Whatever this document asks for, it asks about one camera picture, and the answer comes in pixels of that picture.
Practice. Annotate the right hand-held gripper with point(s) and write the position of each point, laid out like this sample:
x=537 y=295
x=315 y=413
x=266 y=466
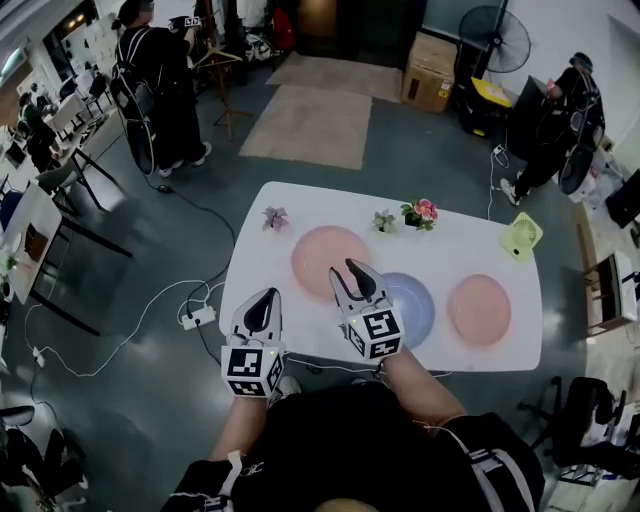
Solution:
x=377 y=332

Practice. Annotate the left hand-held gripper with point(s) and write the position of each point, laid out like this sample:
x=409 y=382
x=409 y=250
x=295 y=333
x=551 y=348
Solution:
x=250 y=369

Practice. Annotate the large pink plate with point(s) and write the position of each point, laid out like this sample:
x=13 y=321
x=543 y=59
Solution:
x=315 y=260

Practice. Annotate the blue plate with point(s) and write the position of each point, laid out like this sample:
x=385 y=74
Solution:
x=415 y=310

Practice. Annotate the small pink plate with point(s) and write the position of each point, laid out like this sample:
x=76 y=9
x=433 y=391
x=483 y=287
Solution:
x=480 y=310

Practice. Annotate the person's right forearm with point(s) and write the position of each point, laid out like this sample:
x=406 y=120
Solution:
x=425 y=390

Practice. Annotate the person's left forearm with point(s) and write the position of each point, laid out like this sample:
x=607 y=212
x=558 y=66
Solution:
x=240 y=425

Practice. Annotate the person's white shoe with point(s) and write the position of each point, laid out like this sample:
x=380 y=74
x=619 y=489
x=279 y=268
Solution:
x=287 y=386

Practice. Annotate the small green-white potted plant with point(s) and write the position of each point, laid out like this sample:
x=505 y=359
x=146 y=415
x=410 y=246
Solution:
x=384 y=221

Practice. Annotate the pink flower potted plant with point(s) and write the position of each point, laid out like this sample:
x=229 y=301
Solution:
x=421 y=212

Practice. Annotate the small purple potted plant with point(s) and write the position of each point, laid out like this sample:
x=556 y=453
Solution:
x=275 y=217

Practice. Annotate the person's black shirt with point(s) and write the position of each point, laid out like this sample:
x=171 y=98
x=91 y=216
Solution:
x=360 y=450

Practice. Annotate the large beige rug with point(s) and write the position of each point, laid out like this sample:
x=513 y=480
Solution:
x=310 y=125

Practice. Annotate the yellow-green desk fan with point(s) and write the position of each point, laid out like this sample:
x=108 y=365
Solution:
x=522 y=235

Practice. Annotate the small white power strip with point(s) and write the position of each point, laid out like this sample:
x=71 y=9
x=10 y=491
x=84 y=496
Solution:
x=500 y=150

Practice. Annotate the small beige rug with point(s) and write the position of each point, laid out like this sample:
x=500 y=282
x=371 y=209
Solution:
x=340 y=75

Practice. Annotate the black box with yellow lid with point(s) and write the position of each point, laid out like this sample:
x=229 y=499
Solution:
x=482 y=107

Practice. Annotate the brown cardboard box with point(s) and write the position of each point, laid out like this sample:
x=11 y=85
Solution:
x=427 y=70

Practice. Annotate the white desk with black legs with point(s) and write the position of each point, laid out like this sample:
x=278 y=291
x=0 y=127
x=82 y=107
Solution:
x=35 y=235

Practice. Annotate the grey chair with black legs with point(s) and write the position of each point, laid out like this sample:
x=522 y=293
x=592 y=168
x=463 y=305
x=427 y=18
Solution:
x=65 y=172

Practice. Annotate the wooden coat rack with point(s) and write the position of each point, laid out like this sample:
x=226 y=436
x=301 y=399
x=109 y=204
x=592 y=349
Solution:
x=220 y=75

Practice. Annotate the black cabinet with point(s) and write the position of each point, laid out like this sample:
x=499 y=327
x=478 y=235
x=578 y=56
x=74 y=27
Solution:
x=530 y=110

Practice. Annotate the wooden side shelf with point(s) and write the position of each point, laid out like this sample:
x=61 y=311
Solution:
x=607 y=295

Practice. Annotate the black office chair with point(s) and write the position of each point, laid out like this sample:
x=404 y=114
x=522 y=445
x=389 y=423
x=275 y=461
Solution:
x=582 y=425

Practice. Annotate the wooden clothes hanger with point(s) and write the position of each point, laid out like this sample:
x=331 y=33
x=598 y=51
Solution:
x=217 y=54

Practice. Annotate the black monitor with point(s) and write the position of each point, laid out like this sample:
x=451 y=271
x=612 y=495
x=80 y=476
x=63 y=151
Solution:
x=625 y=200

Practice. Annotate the black standing fan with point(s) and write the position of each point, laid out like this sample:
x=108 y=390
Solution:
x=495 y=37

